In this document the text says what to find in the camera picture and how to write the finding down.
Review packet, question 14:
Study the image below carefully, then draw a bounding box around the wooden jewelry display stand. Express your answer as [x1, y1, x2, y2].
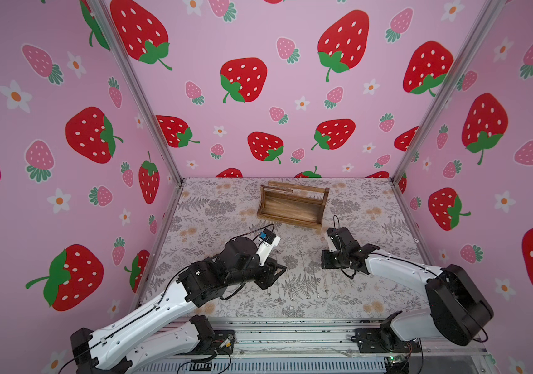
[257, 181, 330, 229]

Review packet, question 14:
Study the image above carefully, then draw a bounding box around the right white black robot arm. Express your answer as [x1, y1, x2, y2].
[321, 228, 494, 351]

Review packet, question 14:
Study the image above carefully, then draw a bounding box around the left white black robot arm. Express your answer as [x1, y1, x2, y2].
[71, 229, 286, 373]

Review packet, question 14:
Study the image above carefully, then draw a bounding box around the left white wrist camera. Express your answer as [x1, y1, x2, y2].
[256, 228, 280, 266]

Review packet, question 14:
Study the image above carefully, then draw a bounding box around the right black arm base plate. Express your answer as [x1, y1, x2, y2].
[351, 328, 422, 354]

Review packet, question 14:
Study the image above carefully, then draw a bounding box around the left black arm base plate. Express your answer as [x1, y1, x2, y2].
[188, 330, 236, 355]

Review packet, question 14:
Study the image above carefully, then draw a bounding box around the aluminium rail frame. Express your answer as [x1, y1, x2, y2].
[102, 317, 497, 374]

